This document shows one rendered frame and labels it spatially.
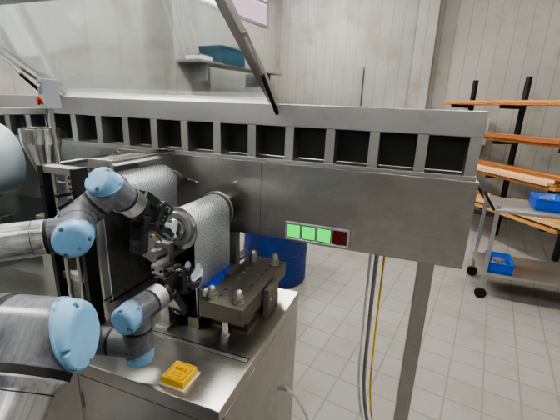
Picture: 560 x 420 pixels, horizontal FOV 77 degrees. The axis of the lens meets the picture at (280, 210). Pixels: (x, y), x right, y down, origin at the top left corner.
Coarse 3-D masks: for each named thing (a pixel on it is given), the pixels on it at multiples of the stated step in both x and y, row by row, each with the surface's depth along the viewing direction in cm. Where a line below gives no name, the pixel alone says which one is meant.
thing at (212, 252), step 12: (228, 228) 138; (204, 240) 122; (216, 240) 129; (228, 240) 139; (204, 252) 123; (216, 252) 131; (228, 252) 140; (204, 264) 124; (216, 264) 132; (228, 264) 142; (204, 276) 125
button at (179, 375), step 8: (176, 368) 100; (184, 368) 101; (192, 368) 101; (168, 376) 98; (176, 376) 98; (184, 376) 98; (192, 376) 100; (168, 384) 97; (176, 384) 96; (184, 384) 96
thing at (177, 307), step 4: (176, 292) 106; (176, 296) 106; (180, 296) 108; (172, 300) 106; (176, 300) 106; (180, 300) 108; (168, 304) 110; (172, 304) 109; (176, 304) 108; (180, 304) 109; (184, 304) 111; (172, 308) 111; (176, 308) 110; (180, 308) 109; (184, 308) 111; (176, 312) 111; (180, 312) 111; (184, 312) 111
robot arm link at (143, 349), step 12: (108, 336) 95; (120, 336) 95; (132, 336) 92; (144, 336) 93; (108, 348) 94; (120, 348) 94; (132, 348) 93; (144, 348) 94; (132, 360) 94; (144, 360) 95
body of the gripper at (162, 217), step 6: (144, 192) 100; (150, 192) 99; (150, 198) 100; (156, 198) 102; (150, 204) 101; (156, 204) 102; (162, 204) 103; (168, 204) 105; (144, 210) 96; (150, 210) 101; (156, 210) 103; (162, 210) 103; (138, 216) 96; (150, 216) 101; (156, 216) 102; (162, 216) 105; (150, 222) 101; (156, 222) 102; (162, 222) 104; (150, 228) 104; (156, 228) 102
